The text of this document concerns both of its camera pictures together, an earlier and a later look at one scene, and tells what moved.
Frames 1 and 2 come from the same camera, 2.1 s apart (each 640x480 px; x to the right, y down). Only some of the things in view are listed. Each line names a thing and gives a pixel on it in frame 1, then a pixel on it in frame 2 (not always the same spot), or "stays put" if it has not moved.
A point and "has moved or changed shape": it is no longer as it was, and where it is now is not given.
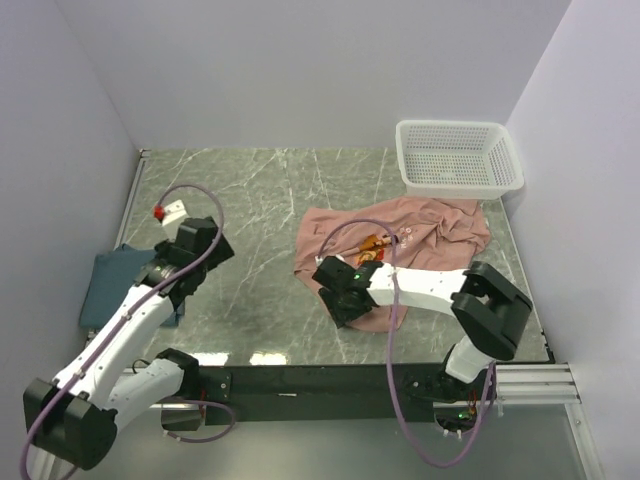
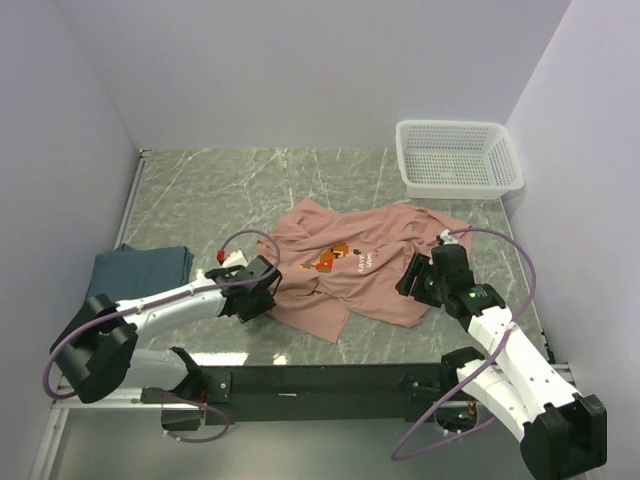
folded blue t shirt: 113,277 stays put
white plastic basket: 457,160 stays put
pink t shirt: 407,233 has moved or changed shape
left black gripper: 222,253 -> 266,302
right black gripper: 338,315 -> 419,265
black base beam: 325,395 stays put
